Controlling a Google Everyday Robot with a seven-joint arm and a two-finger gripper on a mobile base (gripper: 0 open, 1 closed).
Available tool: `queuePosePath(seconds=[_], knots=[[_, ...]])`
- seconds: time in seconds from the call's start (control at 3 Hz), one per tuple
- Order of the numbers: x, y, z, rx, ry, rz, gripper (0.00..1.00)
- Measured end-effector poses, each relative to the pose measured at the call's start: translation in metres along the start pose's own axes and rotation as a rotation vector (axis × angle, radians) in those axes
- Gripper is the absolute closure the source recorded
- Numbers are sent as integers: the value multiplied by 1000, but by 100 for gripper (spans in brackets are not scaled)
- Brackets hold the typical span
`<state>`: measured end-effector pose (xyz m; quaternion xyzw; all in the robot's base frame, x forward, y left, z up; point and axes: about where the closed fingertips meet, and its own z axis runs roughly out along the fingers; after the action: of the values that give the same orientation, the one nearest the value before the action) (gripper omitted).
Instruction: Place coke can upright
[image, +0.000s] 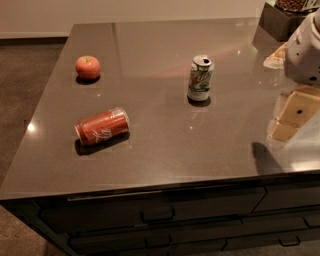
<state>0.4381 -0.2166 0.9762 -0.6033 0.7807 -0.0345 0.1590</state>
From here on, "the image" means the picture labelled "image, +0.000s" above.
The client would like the upper left drawer handle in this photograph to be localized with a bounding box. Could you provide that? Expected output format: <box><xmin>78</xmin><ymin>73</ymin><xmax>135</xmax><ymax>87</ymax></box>
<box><xmin>141</xmin><ymin>206</ymin><xmax>175</xmax><ymax>223</ymax></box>

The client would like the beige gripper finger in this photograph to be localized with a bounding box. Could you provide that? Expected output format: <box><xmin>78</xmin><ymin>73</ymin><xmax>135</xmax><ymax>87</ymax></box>
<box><xmin>268</xmin><ymin>85</ymin><xmax>320</xmax><ymax>142</ymax></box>

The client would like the red coke can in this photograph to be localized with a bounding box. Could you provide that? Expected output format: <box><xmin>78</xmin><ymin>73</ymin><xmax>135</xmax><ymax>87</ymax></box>
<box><xmin>75</xmin><ymin>107</ymin><xmax>129</xmax><ymax>146</ymax></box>

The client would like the red apple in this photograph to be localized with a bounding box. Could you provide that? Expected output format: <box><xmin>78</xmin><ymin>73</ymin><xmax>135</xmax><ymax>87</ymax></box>
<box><xmin>75</xmin><ymin>55</ymin><xmax>101</xmax><ymax>80</ymax></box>

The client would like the lower right drawer handle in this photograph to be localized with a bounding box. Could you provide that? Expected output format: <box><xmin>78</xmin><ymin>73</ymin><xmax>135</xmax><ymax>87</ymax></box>
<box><xmin>278</xmin><ymin>235</ymin><xmax>300</xmax><ymax>247</ymax></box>

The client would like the dark box with snacks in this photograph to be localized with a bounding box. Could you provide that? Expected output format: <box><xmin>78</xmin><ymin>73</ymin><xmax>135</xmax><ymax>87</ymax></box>
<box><xmin>259</xmin><ymin>0</ymin><xmax>320</xmax><ymax>42</ymax></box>

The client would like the dark drawer cabinet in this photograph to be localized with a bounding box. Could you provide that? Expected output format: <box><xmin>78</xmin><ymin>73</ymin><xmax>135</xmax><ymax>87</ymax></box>
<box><xmin>1</xmin><ymin>173</ymin><xmax>320</xmax><ymax>256</ymax></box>

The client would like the drawer handle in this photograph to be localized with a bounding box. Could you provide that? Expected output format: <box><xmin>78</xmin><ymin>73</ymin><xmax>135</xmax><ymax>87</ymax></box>
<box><xmin>278</xmin><ymin>235</ymin><xmax>300</xmax><ymax>247</ymax></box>
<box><xmin>145</xmin><ymin>235</ymin><xmax>172</xmax><ymax>248</ymax></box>
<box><xmin>141</xmin><ymin>206</ymin><xmax>175</xmax><ymax>223</ymax></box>

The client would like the green white soda can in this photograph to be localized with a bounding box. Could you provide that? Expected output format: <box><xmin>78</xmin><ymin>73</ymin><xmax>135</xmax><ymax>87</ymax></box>
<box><xmin>187</xmin><ymin>55</ymin><xmax>214</xmax><ymax>102</ymax></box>

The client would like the lower left drawer handle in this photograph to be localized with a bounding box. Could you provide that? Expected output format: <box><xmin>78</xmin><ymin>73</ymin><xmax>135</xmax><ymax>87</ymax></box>
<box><xmin>145</xmin><ymin>235</ymin><xmax>172</xmax><ymax>248</ymax></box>

